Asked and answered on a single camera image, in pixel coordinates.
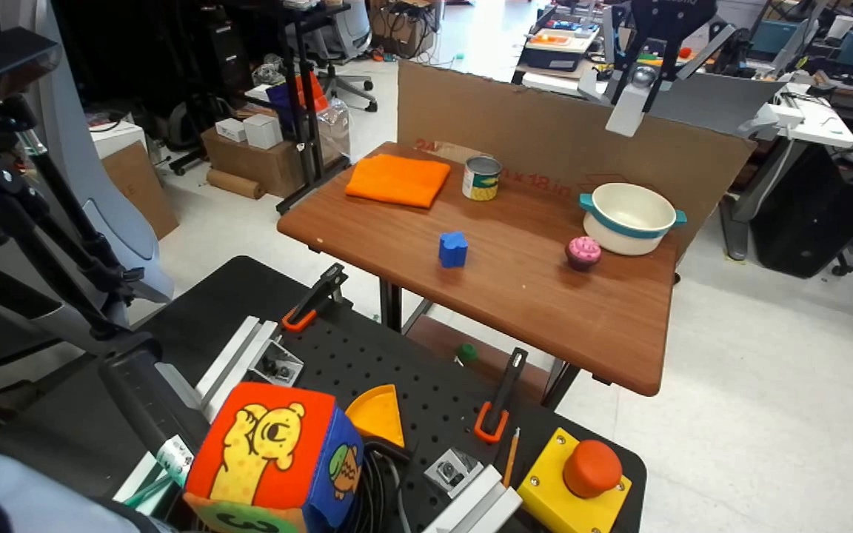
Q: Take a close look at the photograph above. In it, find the tin can yellow label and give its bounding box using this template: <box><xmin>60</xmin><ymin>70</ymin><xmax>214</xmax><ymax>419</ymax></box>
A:
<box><xmin>460</xmin><ymin>154</ymin><xmax>504</xmax><ymax>203</ymax></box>

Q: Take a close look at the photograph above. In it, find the aluminium profile rail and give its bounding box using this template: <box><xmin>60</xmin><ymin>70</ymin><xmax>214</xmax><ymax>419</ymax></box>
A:
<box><xmin>423</xmin><ymin>463</ymin><xmax>528</xmax><ymax>533</ymax></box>
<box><xmin>192</xmin><ymin>312</ymin><xmax>281</xmax><ymax>419</ymax></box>

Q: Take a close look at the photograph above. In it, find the white salt cellar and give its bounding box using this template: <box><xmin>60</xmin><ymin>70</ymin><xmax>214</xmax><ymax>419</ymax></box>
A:
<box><xmin>601</xmin><ymin>80</ymin><xmax>660</xmax><ymax>138</ymax></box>

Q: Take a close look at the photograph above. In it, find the brown cardboard box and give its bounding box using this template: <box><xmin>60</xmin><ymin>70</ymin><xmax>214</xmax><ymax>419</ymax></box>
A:
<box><xmin>199</xmin><ymin>123</ymin><xmax>308</xmax><ymax>198</ymax></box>

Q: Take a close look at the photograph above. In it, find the cardboard back panel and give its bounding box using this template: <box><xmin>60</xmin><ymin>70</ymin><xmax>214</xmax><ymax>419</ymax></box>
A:
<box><xmin>393</xmin><ymin>58</ymin><xmax>758</xmax><ymax>265</ymax></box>

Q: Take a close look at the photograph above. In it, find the black white marker card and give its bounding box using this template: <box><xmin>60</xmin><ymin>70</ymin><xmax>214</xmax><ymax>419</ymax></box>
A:
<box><xmin>253</xmin><ymin>339</ymin><xmax>308</xmax><ymax>388</ymax></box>
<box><xmin>422</xmin><ymin>447</ymin><xmax>485</xmax><ymax>496</ymax></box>

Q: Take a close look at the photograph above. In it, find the black perforated base board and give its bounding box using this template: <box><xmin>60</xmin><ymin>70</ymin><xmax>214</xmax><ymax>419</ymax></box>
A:
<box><xmin>0</xmin><ymin>253</ymin><xmax>648</xmax><ymax>533</ymax></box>

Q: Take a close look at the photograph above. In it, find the pink toy cupcake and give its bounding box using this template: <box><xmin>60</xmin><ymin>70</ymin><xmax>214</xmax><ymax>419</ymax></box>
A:
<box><xmin>565</xmin><ymin>234</ymin><xmax>605</xmax><ymax>271</ymax></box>

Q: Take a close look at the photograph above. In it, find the orange folded cloth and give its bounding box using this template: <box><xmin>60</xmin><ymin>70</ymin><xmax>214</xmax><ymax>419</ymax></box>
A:
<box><xmin>343</xmin><ymin>150</ymin><xmax>456</xmax><ymax>209</ymax></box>

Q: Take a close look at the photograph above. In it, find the black cable bundle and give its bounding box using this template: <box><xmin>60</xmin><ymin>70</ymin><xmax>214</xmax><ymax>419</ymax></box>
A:
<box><xmin>349</xmin><ymin>437</ymin><xmax>414</xmax><ymax>533</ymax></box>

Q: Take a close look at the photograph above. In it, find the light blue fabric panel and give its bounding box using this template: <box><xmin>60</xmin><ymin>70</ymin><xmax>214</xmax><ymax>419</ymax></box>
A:
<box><xmin>0</xmin><ymin>0</ymin><xmax>176</xmax><ymax>301</ymax></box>

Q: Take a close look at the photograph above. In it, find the green white striped object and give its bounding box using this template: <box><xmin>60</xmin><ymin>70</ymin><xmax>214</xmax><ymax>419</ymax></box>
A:
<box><xmin>114</xmin><ymin>431</ymin><xmax>199</xmax><ymax>518</ymax></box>

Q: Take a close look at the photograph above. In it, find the blue toy block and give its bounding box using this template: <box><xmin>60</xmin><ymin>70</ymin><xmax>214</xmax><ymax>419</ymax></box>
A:
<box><xmin>435</xmin><ymin>230</ymin><xmax>470</xmax><ymax>269</ymax></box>

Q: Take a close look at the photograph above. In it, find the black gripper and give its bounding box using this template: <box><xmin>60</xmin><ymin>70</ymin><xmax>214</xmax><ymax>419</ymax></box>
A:
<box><xmin>611</xmin><ymin>0</ymin><xmax>719</xmax><ymax>104</ymax></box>

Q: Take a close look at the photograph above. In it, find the plush cube with bear print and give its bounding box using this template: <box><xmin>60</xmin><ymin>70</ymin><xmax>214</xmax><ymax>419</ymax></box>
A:
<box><xmin>180</xmin><ymin>378</ymin><xmax>368</xmax><ymax>533</ymax></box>

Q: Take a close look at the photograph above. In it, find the yellow orange wedge piece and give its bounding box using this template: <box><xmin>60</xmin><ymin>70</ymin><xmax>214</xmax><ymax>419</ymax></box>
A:
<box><xmin>343</xmin><ymin>381</ymin><xmax>410</xmax><ymax>450</ymax></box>

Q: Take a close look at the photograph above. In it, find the black clamp orange handle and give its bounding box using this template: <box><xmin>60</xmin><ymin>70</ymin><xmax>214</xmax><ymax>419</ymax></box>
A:
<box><xmin>278</xmin><ymin>261</ymin><xmax>352</xmax><ymax>333</ymax></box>
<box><xmin>470</xmin><ymin>342</ymin><xmax>530</xmax><ymax>447</ymax></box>

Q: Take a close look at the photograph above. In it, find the black camera tripod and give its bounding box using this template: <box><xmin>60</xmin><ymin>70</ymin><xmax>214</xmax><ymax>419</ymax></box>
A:
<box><xmin>0</xmin><ymin>25</ymin><xmax>176</xmax><ymax>395</ymax></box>

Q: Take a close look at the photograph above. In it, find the black office chair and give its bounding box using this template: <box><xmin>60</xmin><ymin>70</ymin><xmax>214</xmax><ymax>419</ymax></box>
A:
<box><xmin>290</xmin><ymin>0</ymin><xmax>382</xmax><ymax>114</ymax></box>

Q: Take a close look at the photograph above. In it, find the wooden pencil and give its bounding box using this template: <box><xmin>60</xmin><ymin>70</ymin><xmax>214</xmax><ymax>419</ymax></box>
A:
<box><xmin>500</xmin><ymin>423</ymin><xmax>524</xmax><ymax>489</ymax></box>

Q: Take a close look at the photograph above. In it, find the light blue padded object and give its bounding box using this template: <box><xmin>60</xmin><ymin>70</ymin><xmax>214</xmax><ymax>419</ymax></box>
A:
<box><xmin>0</xmin><ymin>450</ymin><xmax>158</xmax><ymax>533</ymax></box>

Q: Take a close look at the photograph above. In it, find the brown wooden table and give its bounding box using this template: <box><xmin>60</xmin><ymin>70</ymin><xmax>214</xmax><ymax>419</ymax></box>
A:
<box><xmin>276</xmin><ymin>138</ymin><xmax>693</xmax><ymax>400</ymax></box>

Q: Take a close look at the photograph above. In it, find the white pot teal rim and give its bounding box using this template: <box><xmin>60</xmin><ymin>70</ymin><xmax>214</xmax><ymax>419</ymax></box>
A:
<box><xmin>577</xmin><ymin>179</ymin><xmax>690</xmax><ymax>261</ymax></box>

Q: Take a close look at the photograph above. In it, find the yellow box red stop button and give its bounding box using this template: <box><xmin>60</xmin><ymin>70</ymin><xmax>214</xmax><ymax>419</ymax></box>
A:
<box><xmin>515</xmin><ymin>426</ymin><xmax>638</xmax><ymax>533</ymax></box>

